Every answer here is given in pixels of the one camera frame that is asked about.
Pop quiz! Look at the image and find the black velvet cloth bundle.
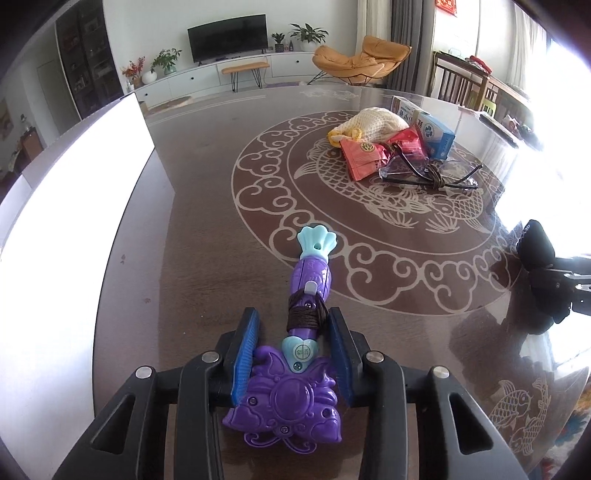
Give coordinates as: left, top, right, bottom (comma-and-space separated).
516, 220, 574, 324

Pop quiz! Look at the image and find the purple toy wand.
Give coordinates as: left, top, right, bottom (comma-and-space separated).
222, 225, 342, 455

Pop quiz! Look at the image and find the black blue glasses bundle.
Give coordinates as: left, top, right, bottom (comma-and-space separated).
378, 142, 483, 190

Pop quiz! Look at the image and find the blue white medicine box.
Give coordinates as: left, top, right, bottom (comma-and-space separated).
391, 96, 456, 161

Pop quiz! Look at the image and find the red snack packet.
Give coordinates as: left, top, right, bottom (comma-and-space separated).
339, 127, 429, 181

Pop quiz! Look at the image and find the cream knitted pouch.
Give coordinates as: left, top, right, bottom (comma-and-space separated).
327, 107, 410, 148

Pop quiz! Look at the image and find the white cardboard sorting box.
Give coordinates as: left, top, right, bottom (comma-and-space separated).
1, 94, 154, 479

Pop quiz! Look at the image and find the wooden dining chair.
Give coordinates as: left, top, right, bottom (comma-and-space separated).
428, 51, 499, 111

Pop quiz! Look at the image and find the orange lounge chair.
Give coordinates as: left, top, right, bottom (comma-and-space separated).
311, 35, 412, 86

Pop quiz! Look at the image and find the grey curtain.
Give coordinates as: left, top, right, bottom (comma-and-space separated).
387, 0, 435, 95

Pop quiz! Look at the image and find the green potted plant right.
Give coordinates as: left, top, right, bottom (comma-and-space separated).
290, 23, 329, 52

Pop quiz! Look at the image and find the green potted plant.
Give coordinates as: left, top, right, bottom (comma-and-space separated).
290, 23, 329, 52
151, 48, 182, 75

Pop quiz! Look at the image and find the white tv cabinet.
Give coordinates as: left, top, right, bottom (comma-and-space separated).
134, 52, 321, 109

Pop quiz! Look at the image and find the red flower vase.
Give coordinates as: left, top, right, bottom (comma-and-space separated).
121, 56, 145, 89

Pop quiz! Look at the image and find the small potted plant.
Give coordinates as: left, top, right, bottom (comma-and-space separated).
271, 32, 286, 53

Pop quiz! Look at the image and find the green potted plant left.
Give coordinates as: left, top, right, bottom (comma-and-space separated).
151, 48, 182, 75

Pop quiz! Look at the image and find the small wooden bench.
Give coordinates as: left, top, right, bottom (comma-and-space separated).
220, 61, 271, 93

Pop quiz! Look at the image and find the dark glass display cabinet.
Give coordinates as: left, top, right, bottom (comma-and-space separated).
55, 0, 123, 119

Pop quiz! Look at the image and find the black flat television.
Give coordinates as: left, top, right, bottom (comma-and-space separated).
187, 14, 267, 63

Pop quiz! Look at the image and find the red wall decoration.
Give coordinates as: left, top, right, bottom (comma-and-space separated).
435, 0, 457, 16

